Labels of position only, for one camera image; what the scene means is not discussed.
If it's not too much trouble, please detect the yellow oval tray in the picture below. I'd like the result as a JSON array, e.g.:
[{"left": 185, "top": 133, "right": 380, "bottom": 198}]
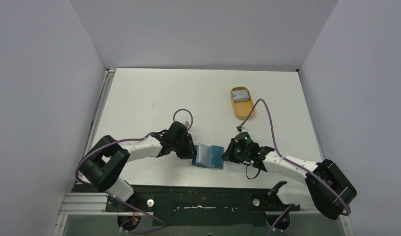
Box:
[{"left": 229, "top": 87, "right": 255, "bottom": 120}]

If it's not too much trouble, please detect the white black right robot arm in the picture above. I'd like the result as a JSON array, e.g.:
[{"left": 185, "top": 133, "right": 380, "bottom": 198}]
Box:
[{"left": 222, "top": 132, "right": 357, "bottom": 219}]

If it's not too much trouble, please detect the aluminium frame rail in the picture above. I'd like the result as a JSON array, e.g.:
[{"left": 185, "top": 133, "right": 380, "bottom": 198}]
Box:
[{"left": 53, "top": 185, "right": 354, "bottom": 236}]

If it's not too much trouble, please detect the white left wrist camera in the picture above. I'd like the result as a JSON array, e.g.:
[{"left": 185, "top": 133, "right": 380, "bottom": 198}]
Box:
[{"left": 183, "top": 120, "right": 190, "bottom": 128}]

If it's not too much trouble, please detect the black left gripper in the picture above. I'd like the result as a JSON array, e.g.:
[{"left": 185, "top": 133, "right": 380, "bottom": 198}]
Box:
[{"left": 172, "top": 134, "right": 198, "bottom": 159}]

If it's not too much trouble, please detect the black thin wire loop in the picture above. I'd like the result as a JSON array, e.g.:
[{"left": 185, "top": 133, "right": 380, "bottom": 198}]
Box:
[{"left": 245, "top": 163, "right": 262, "bottom": 180}]

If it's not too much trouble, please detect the blue leather card holder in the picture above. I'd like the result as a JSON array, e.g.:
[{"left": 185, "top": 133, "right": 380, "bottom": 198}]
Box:
[{"left": 192, "top": 143, "right": 224, "bottom": 169}]

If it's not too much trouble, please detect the grey credit card stack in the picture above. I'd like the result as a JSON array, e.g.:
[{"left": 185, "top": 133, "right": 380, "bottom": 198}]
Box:
[{"left": 231, "top": 89, "right": 250, "bottom": 103}]

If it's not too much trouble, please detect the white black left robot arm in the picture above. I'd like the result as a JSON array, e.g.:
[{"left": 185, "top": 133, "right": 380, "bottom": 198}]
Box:
[{"left": 75, "top": 121, "right": 196, "bottom": 211}]

